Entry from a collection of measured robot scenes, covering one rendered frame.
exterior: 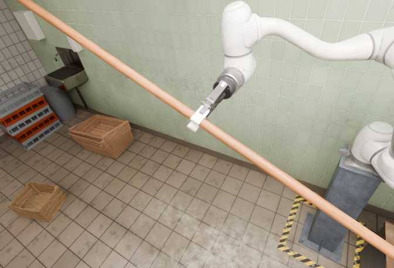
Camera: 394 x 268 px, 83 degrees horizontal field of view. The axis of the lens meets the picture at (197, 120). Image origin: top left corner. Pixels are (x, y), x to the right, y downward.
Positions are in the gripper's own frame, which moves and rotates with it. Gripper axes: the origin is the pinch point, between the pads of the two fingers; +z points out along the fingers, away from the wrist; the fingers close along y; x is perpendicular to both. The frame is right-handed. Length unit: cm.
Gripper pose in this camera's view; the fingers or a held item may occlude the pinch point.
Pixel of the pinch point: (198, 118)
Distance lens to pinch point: 67.9
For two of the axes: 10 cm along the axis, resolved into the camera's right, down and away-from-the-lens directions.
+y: -2.7, 5.8, 7.7
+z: -5.0, 5.9, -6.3
